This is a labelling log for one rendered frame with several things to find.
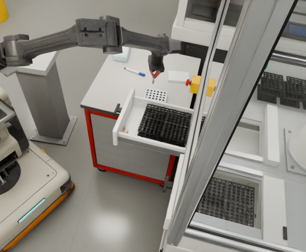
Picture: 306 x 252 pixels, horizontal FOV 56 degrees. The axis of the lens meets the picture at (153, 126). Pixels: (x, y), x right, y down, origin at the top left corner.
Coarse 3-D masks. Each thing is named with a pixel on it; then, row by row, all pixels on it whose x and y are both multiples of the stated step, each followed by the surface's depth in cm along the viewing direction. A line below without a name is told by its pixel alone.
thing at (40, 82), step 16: (32, 64) 172; (48, 64) 174; (32, 80) 183; (48, 80) 187; (32, 96) 195; (48, 96) 193; (32, 112) 209; (48, 112) 206; (64, 112) 227; (48, 128) 222; (64, 128) 233; (64, 144) 227
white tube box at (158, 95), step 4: (148, 88) 162; (144, 92) 159; (148, 92) 160; (152, 92) 160; (156, 92) 160; (160, 92) 162; (164, 92) 161; (144, 96) 157; (148, 96) 158; (152, 96) 158; (156, 96) 159; (160, 96) 159; (164, 96) 159; (156, 100) 156; (160, 100) 156; (164, 100) 157
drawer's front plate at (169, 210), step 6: (180, 156) 119; (180, 162) 117; (180, 168) 115; (174, 180) 112; (174, 186) 110; (174, 192) 108; (174, 198) 107; (168, 204) 110; (168, 210) 104; (168, 216) 102; (168, 222) 104
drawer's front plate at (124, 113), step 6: (132, 90) 141; (132, 96) 142; (126, 102) 136; (132, 102) 146; (126, 108) 134; (120, 114) 131; (126, 114) 138; (120, 120) 128; (114, 126) 126; (120, 126) 131; (114, 132) 125; (114, 138) 128; (114, 144) 132
